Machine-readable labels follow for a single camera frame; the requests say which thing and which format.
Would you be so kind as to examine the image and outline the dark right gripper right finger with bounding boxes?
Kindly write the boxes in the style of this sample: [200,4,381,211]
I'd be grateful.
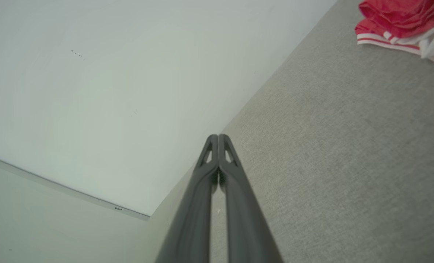
[218,134,284,263]

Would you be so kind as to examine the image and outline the red and white garment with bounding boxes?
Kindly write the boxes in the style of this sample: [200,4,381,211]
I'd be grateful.
[354,0,434,70]

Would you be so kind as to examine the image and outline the grey fabric sofa cushion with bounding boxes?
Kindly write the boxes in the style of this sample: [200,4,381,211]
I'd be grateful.
[122,0,434,263]

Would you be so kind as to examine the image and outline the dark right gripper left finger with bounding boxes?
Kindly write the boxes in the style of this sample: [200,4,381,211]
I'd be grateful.
[154,134,219,263]

